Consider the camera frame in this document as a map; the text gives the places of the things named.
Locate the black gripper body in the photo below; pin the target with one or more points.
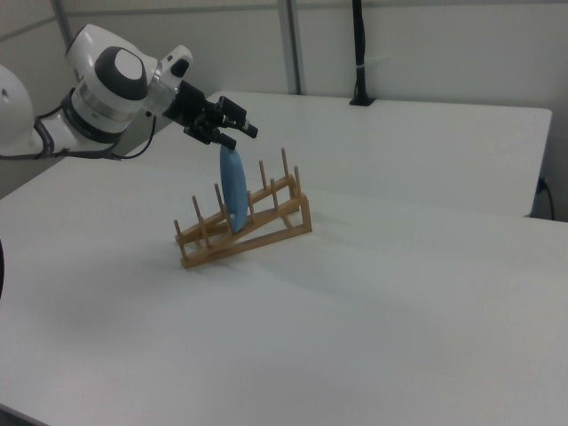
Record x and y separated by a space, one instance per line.
195 113

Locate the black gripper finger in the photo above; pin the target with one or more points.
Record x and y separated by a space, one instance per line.
228 141
250 128

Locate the blue round plate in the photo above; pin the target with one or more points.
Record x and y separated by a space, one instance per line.
234 191

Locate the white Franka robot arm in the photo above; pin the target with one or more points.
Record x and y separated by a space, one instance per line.
97 102

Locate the wooden plate rack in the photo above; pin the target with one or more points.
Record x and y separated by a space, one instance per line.
275 226

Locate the black pole with clamp base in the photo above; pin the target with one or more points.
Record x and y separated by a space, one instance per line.
360 53

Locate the wide aluminium wall post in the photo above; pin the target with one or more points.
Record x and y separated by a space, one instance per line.
292 49

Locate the slim aluminium wall post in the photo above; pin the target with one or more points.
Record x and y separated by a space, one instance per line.
62 22

